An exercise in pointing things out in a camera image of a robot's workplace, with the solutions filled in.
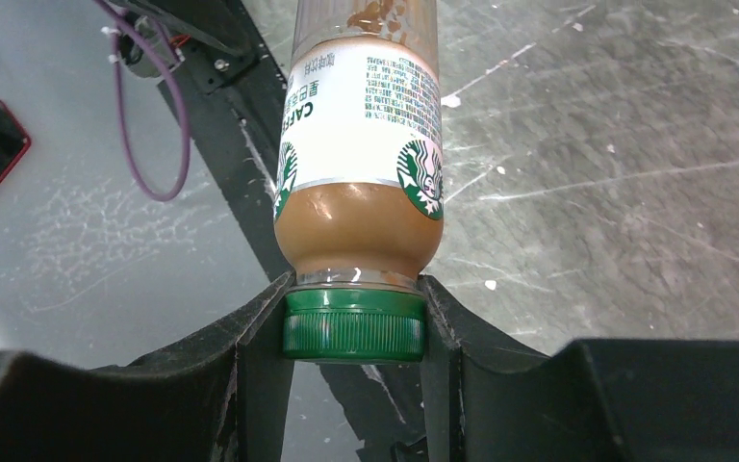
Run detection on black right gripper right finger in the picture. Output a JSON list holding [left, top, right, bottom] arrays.
[[419, 276, 739, 461]]

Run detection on green cap brown bottle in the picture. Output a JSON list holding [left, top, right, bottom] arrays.
[[273, 1, 444, 364]]

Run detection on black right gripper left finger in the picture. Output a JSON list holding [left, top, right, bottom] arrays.
[[0, 273, 294, 461]]

